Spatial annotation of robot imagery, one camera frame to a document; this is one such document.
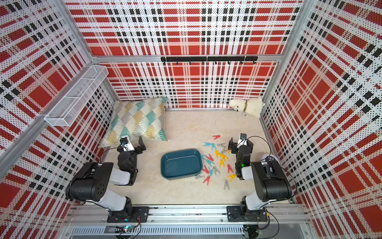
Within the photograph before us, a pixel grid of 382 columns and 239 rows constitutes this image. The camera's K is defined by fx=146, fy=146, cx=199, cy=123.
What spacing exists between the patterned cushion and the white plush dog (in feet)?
1.90

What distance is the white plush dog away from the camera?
3.74 ft

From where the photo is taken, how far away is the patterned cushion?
36.4 inches
